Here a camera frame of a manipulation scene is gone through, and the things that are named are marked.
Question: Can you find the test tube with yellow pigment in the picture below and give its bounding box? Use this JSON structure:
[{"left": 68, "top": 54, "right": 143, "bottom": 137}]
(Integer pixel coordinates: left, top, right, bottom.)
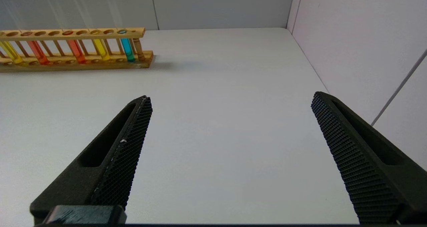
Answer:
[
  {"left": 0, "top": 39, "right": 24, "bottom": 65},
  {"left": 75, "top": 0, "right": 111, "bottom": 61}
]

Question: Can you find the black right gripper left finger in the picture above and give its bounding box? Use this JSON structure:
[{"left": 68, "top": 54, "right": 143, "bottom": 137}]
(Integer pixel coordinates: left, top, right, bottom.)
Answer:
[{"left": 29, "top": 95, "right": 153, "bottom": 225}]

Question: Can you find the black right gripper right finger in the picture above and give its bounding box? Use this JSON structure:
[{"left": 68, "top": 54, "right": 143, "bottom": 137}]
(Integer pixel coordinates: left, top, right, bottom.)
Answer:
[{"left": 311, "top": 91, "right": 427, "bottom": 225}]

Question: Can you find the wooden test tube rack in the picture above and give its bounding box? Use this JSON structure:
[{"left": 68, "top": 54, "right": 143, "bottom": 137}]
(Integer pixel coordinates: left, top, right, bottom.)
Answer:
[{"left": 0, "top": 27, "right": 154, "bottom": 73}]

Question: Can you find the test tube with red pigment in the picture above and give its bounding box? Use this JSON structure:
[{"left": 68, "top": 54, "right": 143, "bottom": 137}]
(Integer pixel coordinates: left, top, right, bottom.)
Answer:
[
  {"left": 0, "top": 0, "right": 51, "bottom": 66},
  {"left": 43, "top": 0, "right": 87, "bottom": 64}
]

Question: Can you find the test tube with blue pigment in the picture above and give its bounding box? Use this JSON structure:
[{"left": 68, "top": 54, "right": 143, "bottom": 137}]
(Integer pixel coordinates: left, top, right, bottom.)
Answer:
[{"left": 106, "top": 0, "right": 136, "bottom": 62}]

